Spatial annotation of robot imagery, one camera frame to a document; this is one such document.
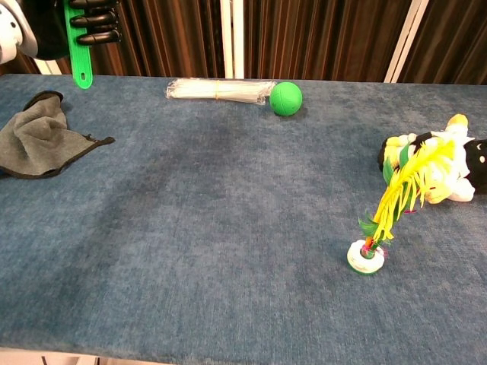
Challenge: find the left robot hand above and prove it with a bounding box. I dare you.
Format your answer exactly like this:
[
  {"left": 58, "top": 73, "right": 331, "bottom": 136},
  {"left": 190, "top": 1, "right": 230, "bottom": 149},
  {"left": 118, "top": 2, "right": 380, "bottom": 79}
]
[{"left": 0, "top": 0, "right": 123, "bottom": 65}]

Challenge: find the blue hand clapper green handle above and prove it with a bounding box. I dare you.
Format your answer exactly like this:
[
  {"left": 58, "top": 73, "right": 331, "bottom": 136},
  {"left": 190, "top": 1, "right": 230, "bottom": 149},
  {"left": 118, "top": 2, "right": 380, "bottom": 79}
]
[{"left": 63, "top": 0, "right": 94, "bottom": 90}]

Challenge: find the grey cloth black edging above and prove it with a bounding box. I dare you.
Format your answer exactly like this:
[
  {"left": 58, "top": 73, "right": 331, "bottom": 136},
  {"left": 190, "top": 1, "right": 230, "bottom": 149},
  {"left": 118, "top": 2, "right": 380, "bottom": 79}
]
[{"left": 0, "top": 90, "right": 116, "bottom": 180}]

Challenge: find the dark brown pleated curtain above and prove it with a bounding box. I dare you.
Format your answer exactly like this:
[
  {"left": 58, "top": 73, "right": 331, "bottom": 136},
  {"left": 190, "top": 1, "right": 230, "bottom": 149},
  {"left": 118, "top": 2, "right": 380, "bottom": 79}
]
[{"left": 0, "top": 0, "right": 487, "bottom": 85}]

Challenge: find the clear bag of white straws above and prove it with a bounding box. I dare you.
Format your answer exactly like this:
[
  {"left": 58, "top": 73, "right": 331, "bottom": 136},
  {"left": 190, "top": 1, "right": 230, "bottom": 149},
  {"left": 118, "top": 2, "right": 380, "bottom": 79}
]
[{"left": 165, "top": 78, "right": 278, "bottom": 106}]

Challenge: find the green rubber ball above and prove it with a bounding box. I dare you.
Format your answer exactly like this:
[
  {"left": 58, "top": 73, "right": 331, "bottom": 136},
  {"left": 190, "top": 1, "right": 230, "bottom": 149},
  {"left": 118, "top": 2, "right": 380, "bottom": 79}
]
[{"left": 269, "top": 81, "right": 304, "bottom": 117}]

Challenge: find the blue velvet tablecloth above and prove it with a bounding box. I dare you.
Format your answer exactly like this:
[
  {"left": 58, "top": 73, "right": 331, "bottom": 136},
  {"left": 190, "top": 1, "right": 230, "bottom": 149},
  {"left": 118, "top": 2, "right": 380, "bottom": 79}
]
[{"left": 0, "top": 73, "right": 487, "bottom": 363}]

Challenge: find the yellow green feather shuttlecock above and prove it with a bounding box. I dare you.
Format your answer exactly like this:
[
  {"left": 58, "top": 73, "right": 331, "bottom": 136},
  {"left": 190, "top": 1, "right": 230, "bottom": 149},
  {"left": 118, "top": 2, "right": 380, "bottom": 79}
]
[{"left": 346, "top": 138, "right": 457, "bottom": 274}]

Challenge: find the black white yellow plush doll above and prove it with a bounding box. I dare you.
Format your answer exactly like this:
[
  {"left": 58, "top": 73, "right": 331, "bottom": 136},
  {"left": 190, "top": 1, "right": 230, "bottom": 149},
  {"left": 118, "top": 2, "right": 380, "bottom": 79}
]
[{"left": 377, "top": 113, "right": 487, "bottom": 205}]

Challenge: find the white slanted frame post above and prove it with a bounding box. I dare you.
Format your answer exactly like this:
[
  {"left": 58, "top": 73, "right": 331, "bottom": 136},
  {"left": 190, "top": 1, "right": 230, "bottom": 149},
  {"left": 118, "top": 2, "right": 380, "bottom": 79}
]
[
  {"left": 34, "top": 56, "right": 62, "bottom": 75},
  {"left": 384, "top": 0, "right": 429, "bottom": 84}
]

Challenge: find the white upright frame post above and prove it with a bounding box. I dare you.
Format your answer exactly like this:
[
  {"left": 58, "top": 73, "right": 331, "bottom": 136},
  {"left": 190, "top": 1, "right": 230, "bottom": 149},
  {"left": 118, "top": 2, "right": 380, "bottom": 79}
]
[{"left": 220, "top": 0, "right": 245, "bottom": 79}]

